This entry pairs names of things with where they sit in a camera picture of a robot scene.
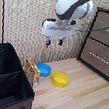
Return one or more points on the brown drawer front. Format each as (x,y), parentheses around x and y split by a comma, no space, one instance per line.
(97,48)

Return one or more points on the blue bowl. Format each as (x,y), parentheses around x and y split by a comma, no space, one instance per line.
(44,70)

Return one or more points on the orange yellow food box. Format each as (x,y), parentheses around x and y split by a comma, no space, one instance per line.
(31,72)

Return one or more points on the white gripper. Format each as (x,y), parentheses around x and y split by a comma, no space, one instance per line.
(58,28)

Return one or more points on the yellow bowl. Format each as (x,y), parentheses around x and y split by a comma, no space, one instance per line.
(60,80)

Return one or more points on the brown drawer with cabinet interior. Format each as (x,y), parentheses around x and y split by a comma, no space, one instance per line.
(108,21)

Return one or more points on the black fabric storage box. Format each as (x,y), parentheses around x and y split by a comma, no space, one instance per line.
(5,82)

